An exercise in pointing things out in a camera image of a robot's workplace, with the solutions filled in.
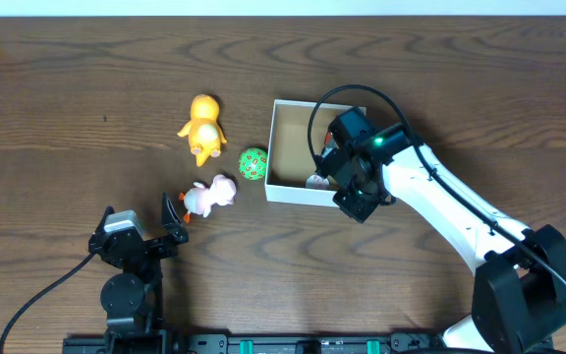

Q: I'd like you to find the green numbered ball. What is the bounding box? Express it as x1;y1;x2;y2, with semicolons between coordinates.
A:
238;147;267;181

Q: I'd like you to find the red toy fire truck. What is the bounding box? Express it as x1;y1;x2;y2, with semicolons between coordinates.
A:
322;132;337;152

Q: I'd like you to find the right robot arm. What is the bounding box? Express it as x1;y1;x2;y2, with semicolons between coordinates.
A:
311;120;566;353

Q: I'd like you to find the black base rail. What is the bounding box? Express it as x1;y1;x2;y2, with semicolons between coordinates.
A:
61;329;555;354

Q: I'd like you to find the pig face rattle drum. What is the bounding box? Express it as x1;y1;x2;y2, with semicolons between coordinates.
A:
306;174;330;190

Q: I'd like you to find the pink and white duck toy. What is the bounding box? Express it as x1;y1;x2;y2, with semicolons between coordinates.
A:
179;174;237;223

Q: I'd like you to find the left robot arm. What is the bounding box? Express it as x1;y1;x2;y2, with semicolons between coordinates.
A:
88;196;189;354

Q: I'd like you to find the orange plastic duck toy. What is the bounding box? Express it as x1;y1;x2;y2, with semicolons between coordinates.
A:
177;94;228;167

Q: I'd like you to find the white cardboard box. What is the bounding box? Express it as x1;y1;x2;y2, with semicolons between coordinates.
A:
264;98;368;208

